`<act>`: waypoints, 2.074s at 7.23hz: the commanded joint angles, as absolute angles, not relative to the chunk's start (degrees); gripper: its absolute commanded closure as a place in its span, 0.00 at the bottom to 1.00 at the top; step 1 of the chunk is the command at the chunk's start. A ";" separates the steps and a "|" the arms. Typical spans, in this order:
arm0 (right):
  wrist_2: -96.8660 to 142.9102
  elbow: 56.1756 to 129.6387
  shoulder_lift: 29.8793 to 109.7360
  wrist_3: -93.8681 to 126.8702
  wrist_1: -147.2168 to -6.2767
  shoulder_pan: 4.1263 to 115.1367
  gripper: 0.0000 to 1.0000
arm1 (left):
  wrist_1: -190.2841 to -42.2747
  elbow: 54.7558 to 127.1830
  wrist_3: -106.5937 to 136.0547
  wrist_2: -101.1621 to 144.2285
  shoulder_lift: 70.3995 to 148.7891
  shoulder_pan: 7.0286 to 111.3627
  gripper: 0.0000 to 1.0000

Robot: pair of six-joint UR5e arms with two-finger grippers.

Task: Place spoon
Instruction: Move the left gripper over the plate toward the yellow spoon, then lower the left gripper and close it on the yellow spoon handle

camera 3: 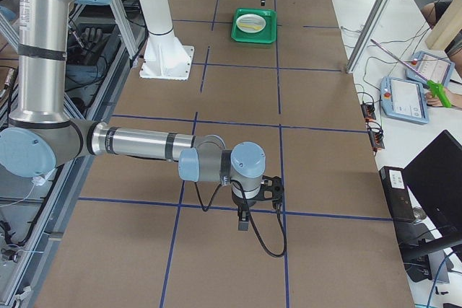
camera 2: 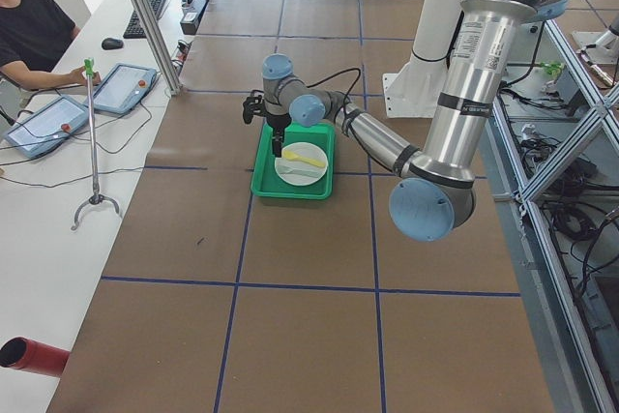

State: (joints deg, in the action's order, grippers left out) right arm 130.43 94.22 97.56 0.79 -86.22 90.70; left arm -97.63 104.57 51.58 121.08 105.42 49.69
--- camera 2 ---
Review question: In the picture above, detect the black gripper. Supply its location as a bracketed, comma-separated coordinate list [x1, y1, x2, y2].
[266, 113, 290, 157]

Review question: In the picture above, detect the yellow plastic spoon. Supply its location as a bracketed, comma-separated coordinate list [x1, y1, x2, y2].
[281, 150, 327, 168]

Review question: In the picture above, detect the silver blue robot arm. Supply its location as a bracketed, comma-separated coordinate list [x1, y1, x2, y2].
[243, 0, 567, 242]

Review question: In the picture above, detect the person's hand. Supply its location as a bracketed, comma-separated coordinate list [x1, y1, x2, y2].
[69, 66, 102, 86]

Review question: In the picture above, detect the pale grey plastic fork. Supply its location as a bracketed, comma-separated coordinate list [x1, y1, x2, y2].
[277, 165, 324, 178]

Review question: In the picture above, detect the white round plate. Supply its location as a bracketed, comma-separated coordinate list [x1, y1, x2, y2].
[274, 142, 329, 187]

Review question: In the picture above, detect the black orange power strip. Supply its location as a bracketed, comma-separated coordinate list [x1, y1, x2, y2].
[175, 40, 191, 62]

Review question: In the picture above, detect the black computer box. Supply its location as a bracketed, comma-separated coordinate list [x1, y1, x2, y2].
[180, 0, 208, 36]

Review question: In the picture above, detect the far blue teach pendant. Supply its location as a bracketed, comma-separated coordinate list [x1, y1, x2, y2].
[93, 63, 157, 115]

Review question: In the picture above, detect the blue teach pendant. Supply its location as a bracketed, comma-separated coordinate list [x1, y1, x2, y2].
[93, 63, 157, 115]
[4, 95, 88, 159]

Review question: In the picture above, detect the black keyboard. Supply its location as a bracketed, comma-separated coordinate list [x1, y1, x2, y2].
[122, 0, 169, 40]

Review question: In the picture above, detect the metal reacher grabber tool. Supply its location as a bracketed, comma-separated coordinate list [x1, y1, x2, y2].
[71, 58, 121, 231]

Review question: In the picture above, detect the black computer mouse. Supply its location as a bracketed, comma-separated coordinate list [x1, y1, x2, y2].
[101, 38, 124, 50]

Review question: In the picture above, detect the near blue teach pendant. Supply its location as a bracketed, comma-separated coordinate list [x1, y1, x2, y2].
[4, 95, 88, 159]

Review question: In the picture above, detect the person in black shirt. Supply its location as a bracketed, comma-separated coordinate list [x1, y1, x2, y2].
[1, 0, 87, 91]

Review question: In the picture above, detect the red cylinder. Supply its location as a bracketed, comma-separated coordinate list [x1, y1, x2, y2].
[1, 337, 71, 378]

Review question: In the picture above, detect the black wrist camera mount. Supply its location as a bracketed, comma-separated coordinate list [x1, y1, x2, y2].
[242, 90, 266, 125]

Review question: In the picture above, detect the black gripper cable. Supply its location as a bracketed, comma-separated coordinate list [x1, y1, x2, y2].
[289, 67, 364, 109]

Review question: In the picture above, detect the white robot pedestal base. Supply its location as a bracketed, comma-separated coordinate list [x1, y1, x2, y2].
[383, 0, 461, 118]

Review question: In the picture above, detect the aluminium frame post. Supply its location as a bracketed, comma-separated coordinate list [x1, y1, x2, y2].
[131, 0, 182, 96]

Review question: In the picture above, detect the aluminium side frame rail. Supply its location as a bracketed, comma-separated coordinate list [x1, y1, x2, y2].
[478, 15, 619, 413]

